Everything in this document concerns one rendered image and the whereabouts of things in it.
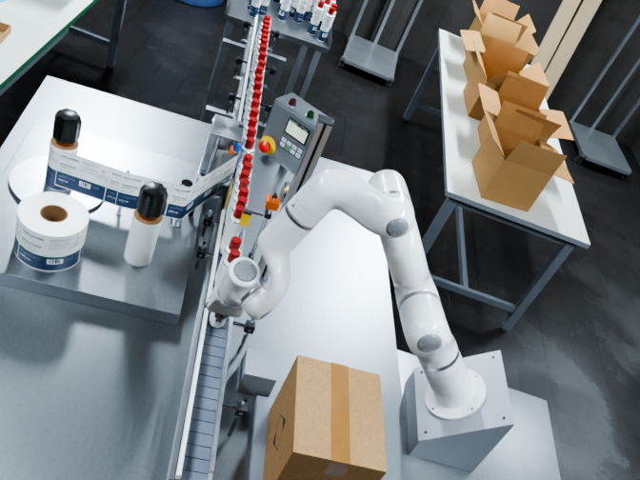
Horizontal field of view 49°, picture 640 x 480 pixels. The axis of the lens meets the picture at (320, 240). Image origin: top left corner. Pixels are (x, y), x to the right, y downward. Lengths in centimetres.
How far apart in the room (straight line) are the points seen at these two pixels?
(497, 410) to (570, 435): 183
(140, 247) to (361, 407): 86
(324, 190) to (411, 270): 33
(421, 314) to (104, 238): 108
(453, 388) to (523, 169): 169
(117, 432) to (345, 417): 60
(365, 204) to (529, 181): 206
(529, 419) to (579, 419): 153
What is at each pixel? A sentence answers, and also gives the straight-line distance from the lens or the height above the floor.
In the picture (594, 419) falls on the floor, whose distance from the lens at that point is 418.
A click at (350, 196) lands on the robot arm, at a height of 159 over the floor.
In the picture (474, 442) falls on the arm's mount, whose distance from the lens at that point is 219.
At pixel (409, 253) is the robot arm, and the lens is 177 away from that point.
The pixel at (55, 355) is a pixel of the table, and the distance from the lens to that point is 211.
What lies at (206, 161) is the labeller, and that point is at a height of 99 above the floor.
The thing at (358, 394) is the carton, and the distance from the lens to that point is 188.
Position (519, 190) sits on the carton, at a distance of 365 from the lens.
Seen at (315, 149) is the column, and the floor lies 140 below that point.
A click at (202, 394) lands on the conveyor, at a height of 88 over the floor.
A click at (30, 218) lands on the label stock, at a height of 102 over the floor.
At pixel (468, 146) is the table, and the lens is 404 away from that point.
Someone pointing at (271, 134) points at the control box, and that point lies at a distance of 220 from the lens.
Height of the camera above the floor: 249
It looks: 37 degrees down
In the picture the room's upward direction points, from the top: 25 degrees clockwise
